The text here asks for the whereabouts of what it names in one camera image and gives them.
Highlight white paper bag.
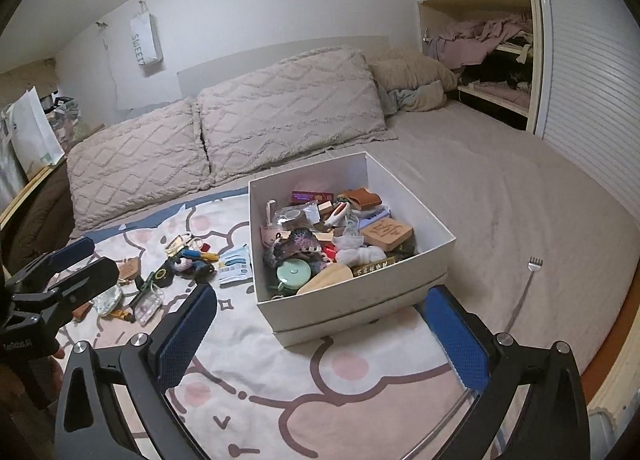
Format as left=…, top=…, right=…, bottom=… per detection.
left=7, top=85, right=66, bottom=166

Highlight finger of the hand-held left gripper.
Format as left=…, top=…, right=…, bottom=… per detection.
left=10, top=237, right=96, bottom=291
left=10, top=257, right=121, bottom=320

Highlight blue-grey crumpled cloth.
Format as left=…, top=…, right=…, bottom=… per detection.
left=390, top=85, right=426, bottom=114

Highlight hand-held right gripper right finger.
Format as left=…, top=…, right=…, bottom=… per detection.
left=422, top=284, right=598, bottom=460

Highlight pile of patterned bags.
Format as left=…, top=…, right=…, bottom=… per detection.
left=47, top=94, right=83, bottom=143

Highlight blue and white tissue packet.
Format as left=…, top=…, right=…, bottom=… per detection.
left=217, top=245, right=251, bottom=286

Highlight dark brown blanket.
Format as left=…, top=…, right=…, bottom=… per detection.
left=0, top=160, right=76, bottom=276

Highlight beige plush cushion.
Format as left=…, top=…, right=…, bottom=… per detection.
left=367, top=45, right=458, bottom=114

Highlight clear tape roll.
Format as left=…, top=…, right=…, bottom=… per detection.
left=277, top=207, right=313, bottom=231

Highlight gold and black bar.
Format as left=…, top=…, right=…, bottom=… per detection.
left=352, top=257, right=401, bottom=277

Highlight mint green round case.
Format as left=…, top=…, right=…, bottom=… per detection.
left=272, top=260, right=313, bottom=293

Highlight person's left hand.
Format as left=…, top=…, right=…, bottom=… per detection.
left=30, top=347, right=66, bottom=408

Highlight purple floral hair claw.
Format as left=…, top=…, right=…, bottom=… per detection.
left=262, top=227, right=326, bottom=266

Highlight shell pattern pouch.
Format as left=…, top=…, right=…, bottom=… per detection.
left=95, top=285, right=125, bottom=316

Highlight white hanging wall bag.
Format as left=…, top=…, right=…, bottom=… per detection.
left=129, top=3, right=163, bottom=76

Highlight metal back scratcher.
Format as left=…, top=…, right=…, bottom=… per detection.
left=502, top=255, right=547, bottom=338

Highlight white louvered door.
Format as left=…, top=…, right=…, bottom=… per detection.
left=530, top=0, right=640, bottom=206

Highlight brown leather case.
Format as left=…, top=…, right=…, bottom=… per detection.
left=342, top=187, right=383, bottom=211

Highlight white fluffy ball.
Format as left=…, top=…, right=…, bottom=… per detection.
left=336, top=245, right=386, bottom=266

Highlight pile of mauve clothes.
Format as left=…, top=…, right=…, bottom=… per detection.
left=425, top=15, right=533, bottom=74

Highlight light wooden block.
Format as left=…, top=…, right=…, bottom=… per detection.
left=296, top=263, right=353, bottom=296

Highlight wooden tag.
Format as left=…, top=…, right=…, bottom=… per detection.
left=116, top=257, right=142, bottom=283

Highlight white storage box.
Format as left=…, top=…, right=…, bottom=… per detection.
left=247, top=151, right=457, bottom=348

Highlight beige textured pillow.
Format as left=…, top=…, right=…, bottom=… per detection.
left=192, top=45, right=388, bottom=186
left=65, top=98, right=211, bottom=233

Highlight beige bed sheet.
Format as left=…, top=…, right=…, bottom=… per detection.
left=320, top=100, right=640, bottom=391

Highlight pile of dark clothes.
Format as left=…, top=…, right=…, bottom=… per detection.
left=460, top=40, right=533, bottom=91

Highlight square wooden box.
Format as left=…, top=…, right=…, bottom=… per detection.
left=360, top=219, right=415, bottom=248

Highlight clear plastic bag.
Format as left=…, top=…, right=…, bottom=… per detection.
left=132, top=287, right=166, bottom=326

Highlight white shoe figurine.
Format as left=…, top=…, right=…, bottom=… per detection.
left=322, top=203, right=351, bottom=227

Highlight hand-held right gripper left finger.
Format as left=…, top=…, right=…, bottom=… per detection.
left=52, top=283, right=221, bottom=460

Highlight folded mauve clothes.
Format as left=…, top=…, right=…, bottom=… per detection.
left=475, top=80, right=531, bottom=107

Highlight wooden bed frame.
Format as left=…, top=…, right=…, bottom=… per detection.
left=585, top=250, right=640, bottom=421

